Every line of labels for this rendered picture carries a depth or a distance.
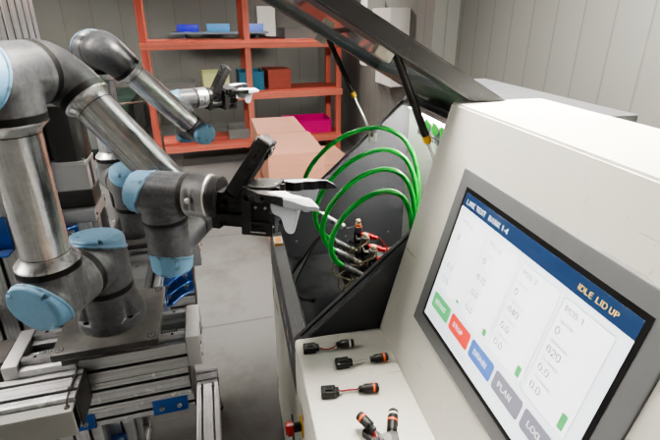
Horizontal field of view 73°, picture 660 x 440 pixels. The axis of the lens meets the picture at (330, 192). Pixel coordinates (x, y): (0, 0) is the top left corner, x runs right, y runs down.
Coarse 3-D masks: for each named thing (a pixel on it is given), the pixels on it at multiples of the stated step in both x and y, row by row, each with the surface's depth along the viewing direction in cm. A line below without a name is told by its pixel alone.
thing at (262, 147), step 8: (264, 136) 71; (256, 144) 70; (264, 144) 70; (272, 144) 71; (248, 152) 71; (256, 152) 71; (264, 152) 70; (272, 152) 73; (248, 160) 71; (256, 160) 71; (264, 160) 74; (240, 168) 72; (248, 168) 71; (256, 168) 72; (240, 176) 72; (248, 176) 72; (232, 184) 72; (240, 184) 72; (232, 192) 73; (240, 192) 73
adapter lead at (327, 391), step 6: (366, 384) 94; (372, 384) 94; (324, 390) 92; (330, 390) 92; (336, 390) 93; (342, 390) 94; (348, 390) 94; (360, 390) 93; (366, 390) 93; (372, 390) 93; (378, 390) 93; (324, 396) 92; (330, 396) 92
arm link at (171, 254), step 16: (144, 224) 77; (176, 224) 77; (192, 224) 83; (160, 240) 76; (176, 240) 77; (192, 240) 82; (160, 256) 78; (176, 256) 78; (192, 256) 82; (160, 272) 79; (176, 272) 79
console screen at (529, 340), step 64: (448, 256) 87; (512, 256) 70; (576, 256) 59; (448, 320) 84; (512, 320) 68; (576, 320) 57; (640, 320) 49; (512, 384) 66; (576, 384) 56; (640, 384) 48
